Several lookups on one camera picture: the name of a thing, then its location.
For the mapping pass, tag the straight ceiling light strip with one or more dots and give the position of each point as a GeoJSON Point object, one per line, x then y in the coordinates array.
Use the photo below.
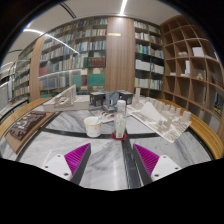
{"type": "Point", "coordinates": [123, 6]}

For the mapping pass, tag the light blue spoon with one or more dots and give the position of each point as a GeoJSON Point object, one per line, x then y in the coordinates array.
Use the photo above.
{"type": "Point", "coordinates": [99, 119]}

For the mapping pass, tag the brown architectural model on board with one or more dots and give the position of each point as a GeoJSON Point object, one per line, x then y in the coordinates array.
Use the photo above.
{"type": "Point", "coordinates": [26, 125]}

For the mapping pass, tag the flat white site model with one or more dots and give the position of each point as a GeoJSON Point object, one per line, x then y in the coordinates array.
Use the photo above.
{"type": "Point", "coordinates": [106, 116]}

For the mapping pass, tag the clear plastic drink bottle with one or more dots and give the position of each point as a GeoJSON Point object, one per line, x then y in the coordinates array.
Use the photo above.
{"type": "Point", "coordinates": [120, 123]}

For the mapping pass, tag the wooden cubby shelf unit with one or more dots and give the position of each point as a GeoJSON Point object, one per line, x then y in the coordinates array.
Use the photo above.
{"type": "Point", "coordinates": [190, 66]}

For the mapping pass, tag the white sloped building model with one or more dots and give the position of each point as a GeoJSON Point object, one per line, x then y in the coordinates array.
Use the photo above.
{"type": "Point", "coordinates": [65, 100]}

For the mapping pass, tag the large dark bookshelf unit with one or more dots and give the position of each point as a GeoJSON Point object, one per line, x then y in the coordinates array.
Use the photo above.
{"type": "Point", "coordinates": [76, 56]}

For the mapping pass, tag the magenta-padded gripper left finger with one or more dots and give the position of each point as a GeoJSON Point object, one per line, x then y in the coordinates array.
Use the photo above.
{"type": "Point", "coordinates": [58, 165]}

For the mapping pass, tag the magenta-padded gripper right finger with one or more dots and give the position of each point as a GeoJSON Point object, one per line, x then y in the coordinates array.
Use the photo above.
{"type": "Point", "coordinates": [165, 166]}

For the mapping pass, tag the dark grey cube building model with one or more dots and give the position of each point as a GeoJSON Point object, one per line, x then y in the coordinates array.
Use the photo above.
{"type": "Point", "coordinates": [98, 99]}

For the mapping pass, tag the narrow dark bookshelf unit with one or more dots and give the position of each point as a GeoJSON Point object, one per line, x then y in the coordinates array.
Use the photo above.
{"type": "Point", "coordinates": [148, 56]}

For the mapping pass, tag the flat round red coaster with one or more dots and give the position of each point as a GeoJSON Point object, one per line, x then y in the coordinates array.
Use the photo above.
{"type": "Point", "coordinates": [114, 136]}

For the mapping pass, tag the white city block model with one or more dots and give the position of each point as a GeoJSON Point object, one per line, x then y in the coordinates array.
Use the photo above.
{"type": "Point", "coordinates": [160, 121]}

